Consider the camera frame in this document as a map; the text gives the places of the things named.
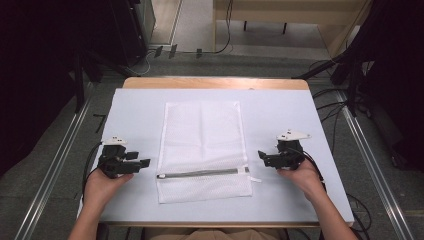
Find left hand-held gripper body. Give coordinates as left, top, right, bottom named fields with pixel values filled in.
left=97, top=135, right=141, bottom=180

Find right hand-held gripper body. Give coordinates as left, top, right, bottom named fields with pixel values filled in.
left=270, top=129, right=312, bottom=171

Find white mesh laundry bag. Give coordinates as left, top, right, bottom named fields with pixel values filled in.
left=155, top=100, right=262, bottom=205

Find person's right hand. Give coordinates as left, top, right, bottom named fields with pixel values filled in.
left=276, top=158, right=327, bottom=205

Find person's left hand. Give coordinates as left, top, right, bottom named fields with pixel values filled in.
left=82, top=167, right=135, bottom=210

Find white table cover sheet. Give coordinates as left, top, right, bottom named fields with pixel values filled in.
left=77, top=87, right=355, bottom=225

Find black metal stand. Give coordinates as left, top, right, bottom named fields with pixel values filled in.
left=291, top=49, right=368, bottom=118

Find dark curtain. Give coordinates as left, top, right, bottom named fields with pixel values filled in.
left=0, top=0, right=116, bottom=178
left=344, top=0, right=424, bottom=171

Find black cabinet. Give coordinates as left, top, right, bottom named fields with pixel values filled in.
left=108, top=0, right=157, bottom=68

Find light wooden bench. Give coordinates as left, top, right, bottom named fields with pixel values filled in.
left=212, top=0, right=373, bottom=58

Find left hand-held gripper cable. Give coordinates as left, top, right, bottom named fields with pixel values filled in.
left=81, top=141, right=103, bottom=201

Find hand-held gripper cable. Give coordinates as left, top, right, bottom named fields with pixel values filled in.
left=289, top=147, right=328, bottom=193
left=81, top=141, right=103, bottom=201

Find right hand-held gripper cable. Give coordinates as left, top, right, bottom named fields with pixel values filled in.
left=289, top=147, right=328, bottom=193

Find black floor cables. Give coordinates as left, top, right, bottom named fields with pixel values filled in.
left=308, top=59, right=354, bottom=154

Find metal floor rail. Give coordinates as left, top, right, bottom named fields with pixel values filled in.
left=14, top=94, right=94, bottom=240
left=335, top=89, right=416, bottom=240

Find black hanging cable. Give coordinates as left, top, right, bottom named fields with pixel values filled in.
left=214, top=0, right=234, bottom=55

